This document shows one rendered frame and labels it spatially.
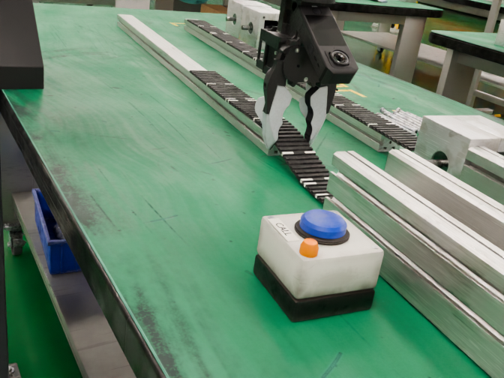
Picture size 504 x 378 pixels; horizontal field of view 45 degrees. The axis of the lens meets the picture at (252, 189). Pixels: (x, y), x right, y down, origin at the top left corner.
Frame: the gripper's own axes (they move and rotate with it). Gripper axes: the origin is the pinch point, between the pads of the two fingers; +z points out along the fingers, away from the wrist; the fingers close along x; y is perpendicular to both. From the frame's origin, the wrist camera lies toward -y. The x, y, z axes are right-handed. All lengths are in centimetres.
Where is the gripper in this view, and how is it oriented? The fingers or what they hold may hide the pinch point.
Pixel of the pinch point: (291, 142)
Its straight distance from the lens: 83.0
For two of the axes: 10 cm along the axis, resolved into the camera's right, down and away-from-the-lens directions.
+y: -4.1, -4.2, 8.1
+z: -1.3, 9.1, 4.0
